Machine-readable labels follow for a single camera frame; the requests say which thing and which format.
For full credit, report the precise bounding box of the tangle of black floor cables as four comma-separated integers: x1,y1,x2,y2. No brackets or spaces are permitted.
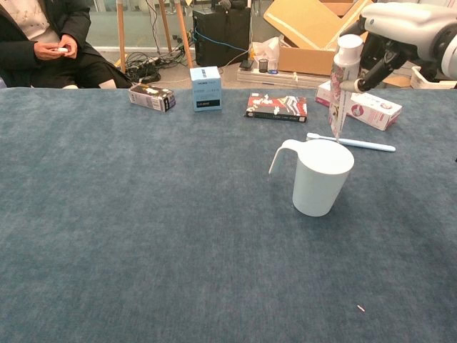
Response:
124,51,190,84

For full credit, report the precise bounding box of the light blue upright box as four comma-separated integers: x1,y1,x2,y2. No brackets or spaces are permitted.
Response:
189,66,223,113

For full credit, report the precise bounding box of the white plastic bag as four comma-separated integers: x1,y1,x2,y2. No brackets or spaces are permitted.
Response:
249,36,281,71

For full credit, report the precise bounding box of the toothpaste tube with white cap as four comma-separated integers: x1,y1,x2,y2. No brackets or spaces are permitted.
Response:
328,34,364,144

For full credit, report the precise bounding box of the small dark printed box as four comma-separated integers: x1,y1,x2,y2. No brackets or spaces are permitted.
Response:
128,84,176,113

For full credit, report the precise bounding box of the blue table cloth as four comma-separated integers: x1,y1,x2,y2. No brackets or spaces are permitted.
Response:
0,87,457,343

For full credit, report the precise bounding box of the light blue toothbrush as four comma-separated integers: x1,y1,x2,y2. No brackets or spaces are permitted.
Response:
306,132,397,153

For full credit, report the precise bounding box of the flat cardboard piece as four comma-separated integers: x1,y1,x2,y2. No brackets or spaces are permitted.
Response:
384,76,411,89

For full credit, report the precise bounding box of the white pink toothpaste carton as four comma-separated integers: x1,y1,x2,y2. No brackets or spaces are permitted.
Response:
314,80,403,131

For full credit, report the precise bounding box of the white storage bin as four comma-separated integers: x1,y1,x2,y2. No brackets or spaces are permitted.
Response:
409,66,457,89

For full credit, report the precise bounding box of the black computer tower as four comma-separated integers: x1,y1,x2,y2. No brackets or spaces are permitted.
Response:
192,6,251,68

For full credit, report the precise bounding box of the blue network cable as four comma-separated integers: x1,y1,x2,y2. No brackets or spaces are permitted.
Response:
194,28,251,53

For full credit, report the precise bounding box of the seated person in black coat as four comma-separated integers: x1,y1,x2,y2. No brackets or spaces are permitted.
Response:
0,0,134,89

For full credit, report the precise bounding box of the stack of aluminium profiles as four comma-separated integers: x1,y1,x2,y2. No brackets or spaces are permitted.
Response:
236,66,335,89

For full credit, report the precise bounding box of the black cloth covered object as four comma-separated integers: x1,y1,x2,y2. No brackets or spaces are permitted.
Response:
416,60,446,82

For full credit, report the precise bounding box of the red black flat box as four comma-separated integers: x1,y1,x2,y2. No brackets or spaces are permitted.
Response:
245,91,308,124

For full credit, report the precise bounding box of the large open cardboard box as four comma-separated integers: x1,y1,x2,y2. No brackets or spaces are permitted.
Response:
263,0,372,77

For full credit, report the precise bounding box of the wooden easel leg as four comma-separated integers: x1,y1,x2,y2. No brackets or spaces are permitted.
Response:
174,0,194,69
159,0,174,54
116,0,127,71

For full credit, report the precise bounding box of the white cup with handle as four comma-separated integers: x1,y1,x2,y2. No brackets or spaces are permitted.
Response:
268,139,356,218

